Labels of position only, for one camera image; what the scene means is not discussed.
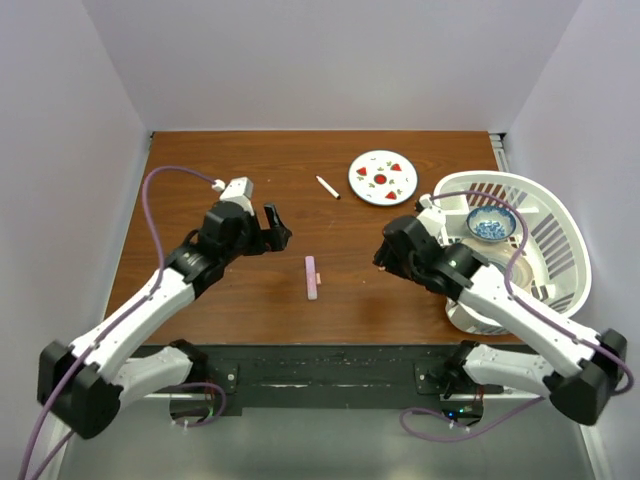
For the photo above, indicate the beige plate in rack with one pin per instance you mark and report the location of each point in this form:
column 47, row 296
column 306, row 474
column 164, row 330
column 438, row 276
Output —
column 499, row 255

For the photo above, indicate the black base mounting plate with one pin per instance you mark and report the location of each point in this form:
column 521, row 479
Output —
column 307, row 376

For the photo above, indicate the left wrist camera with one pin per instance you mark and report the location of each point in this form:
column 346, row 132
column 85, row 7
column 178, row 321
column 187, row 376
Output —
column 237, row 190

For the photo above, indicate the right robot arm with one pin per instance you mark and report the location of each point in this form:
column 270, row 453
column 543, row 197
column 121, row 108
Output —
column 573, row 366

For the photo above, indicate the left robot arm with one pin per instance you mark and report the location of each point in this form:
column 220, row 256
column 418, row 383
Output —
column 87, row 383

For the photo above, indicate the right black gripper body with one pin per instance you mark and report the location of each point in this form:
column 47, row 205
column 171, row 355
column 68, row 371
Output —
column 403, row 267

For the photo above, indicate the pink highlighter pen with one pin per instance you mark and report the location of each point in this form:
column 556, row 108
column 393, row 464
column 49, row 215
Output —
column 311, row 278

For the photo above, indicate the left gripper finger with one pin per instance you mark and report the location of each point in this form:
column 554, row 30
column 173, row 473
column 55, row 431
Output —
column 279, row 238
column 272, row 215

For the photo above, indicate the blue white bowl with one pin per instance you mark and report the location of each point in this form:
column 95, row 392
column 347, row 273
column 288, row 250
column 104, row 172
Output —
column 491, row 223

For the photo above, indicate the white plastic dish rack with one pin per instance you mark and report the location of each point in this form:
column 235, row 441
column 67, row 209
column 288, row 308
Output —
column 555, row 247

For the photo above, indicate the white strawberry pattern plate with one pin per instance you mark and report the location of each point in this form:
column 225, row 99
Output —
column 383, row 178

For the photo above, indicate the white pen black tip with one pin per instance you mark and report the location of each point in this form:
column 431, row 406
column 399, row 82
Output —
column 329, row 188

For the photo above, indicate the aluminium frame rail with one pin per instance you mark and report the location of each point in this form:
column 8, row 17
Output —
column 497, row 143

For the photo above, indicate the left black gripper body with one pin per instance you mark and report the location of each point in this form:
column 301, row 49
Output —
column 253, row 240

